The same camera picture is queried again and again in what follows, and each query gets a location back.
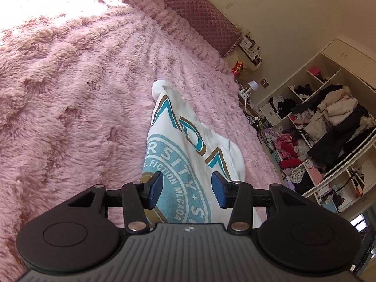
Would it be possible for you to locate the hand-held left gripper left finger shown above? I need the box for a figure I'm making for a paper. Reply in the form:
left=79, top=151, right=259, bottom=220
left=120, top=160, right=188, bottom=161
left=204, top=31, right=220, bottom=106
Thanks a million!
left=67, top=172, right=164, bottom=236

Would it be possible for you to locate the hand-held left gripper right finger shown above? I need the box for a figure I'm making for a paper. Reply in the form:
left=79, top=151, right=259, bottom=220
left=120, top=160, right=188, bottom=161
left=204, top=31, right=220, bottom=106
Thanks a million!
left=211, top=172, right=305, bottom=232

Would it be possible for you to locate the white printed t-shirt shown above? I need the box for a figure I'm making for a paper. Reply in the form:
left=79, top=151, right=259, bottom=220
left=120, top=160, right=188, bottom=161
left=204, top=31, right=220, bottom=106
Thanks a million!
left=141, top=79, right=262, bottom=232

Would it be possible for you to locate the pile of pink clothes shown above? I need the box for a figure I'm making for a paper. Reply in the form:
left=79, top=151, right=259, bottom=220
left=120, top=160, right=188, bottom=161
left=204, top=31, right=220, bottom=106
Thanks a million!
left=263, top=123, right=312, bottom=183

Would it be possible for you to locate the black fur-trimmed coat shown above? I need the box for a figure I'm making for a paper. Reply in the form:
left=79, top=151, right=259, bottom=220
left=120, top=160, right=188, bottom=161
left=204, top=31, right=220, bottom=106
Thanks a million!
left=307, top=104, right=376, bottom=174

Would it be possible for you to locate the pink fluffy blanket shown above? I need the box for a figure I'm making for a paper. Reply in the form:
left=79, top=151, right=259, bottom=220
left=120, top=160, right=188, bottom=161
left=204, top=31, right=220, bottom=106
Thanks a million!
left=0, top=0, right=282, bottom=271

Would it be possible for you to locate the beige puffy coat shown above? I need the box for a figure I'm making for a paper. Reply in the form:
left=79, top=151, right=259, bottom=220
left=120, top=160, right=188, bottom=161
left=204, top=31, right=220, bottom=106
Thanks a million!
left=304, top=86, right=359, bottom=142

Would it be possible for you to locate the white open wardrobe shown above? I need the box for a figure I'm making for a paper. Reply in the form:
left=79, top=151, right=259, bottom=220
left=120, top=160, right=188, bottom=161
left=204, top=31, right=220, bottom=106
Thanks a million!
left=257, top=35, right=376, bottom=221

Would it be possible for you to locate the pink quilted headboard cushion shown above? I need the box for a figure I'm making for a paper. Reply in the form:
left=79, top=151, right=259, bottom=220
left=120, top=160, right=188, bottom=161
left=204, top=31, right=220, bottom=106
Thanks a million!
left=122, top=0, right=243, bottom=59

